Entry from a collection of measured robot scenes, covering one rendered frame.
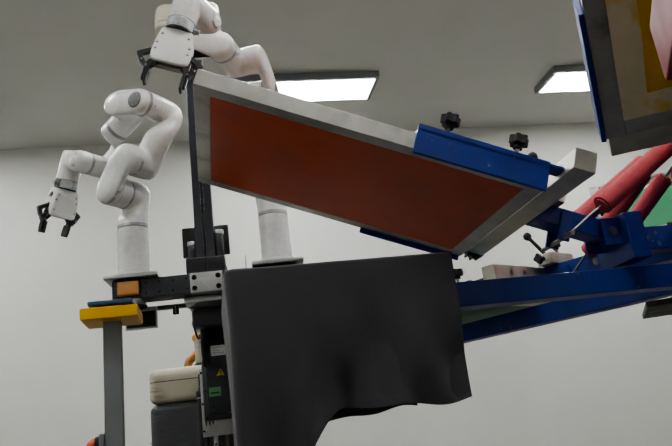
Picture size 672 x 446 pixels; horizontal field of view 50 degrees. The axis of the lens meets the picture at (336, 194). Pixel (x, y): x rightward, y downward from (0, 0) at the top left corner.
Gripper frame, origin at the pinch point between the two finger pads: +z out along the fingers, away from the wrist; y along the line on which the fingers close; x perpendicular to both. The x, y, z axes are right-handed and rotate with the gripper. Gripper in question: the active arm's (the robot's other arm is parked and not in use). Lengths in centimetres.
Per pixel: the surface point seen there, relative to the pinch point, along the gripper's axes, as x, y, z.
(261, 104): 28.6, -26.3, 13.9
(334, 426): -380, -116, 47
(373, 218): -19, -61, 16
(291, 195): -19.5, -38.0, 14.2
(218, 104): 22.7, -17.1, 13.3
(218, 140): 3.4, -17.2, 13.1
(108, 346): -11, -4, 64
